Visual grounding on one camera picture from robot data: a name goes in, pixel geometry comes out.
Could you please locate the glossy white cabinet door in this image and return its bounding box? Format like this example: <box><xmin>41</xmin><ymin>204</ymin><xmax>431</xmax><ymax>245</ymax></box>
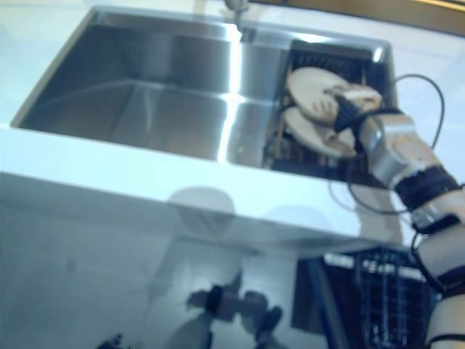
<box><xmin>0</xmin><ymin>170</ymin><xmax>219</xmax><ymax>262</ymax></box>
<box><xmin>195</xmin><ymin>209</ymin><xmax>366</xmax><ymax>261</ymax></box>

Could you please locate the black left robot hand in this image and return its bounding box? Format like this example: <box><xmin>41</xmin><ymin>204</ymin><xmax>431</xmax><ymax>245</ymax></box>
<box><xmin>99</xmin><ymin>333</ymin><xmax>125</xmax><ymax>349</ymax></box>

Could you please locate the stainless steel sink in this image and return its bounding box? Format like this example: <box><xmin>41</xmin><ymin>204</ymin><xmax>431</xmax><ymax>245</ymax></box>
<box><xmin>9</xmin><ymin>5</ymin><xmax>400</xmax><ymax>190</ymax></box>

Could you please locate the black sink dish rack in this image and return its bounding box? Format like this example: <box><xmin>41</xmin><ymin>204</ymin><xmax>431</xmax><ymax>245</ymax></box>
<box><xmin>262</xmin><ymin>39</ymin><xmax>397</xmax><ymax>183</ymax></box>

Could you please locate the black built-in dishwasher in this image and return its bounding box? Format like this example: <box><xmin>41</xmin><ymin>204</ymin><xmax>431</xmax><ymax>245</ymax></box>
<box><xmin>290</xmin><ymin>246</ymin><xmax>450</xmax><ymax>349</ymax></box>

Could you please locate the wire dishwasher basket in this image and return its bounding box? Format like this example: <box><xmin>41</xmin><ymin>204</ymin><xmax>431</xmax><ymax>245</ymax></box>
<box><xmin>354</xmin><ymin>249</ymin><xmax>439</xmax><ymax>349</ymax></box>

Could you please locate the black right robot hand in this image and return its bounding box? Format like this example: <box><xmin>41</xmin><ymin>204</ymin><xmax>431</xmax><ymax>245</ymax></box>
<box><xmin>325</xmin><ymin>87</ymin><xmax>382</xmax><ymax>132</ymax></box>

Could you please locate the cream ceramic plate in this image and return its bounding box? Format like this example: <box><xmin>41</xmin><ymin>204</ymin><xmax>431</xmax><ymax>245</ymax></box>
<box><xmin>286</xmin><ymin>67</ymin><xmax>383</xmax><ymax>127</ymax></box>
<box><xmin>282</xmin><ymin>107</ymin><xmax>360</xmax><ymax>159</ymax></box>

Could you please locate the chrome kitchen faucet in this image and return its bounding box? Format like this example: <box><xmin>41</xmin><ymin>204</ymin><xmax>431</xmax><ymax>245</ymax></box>
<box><xmin>221</xmin><ymin>0</ymin><xmax>252</xmax><ymax>12</ymax></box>

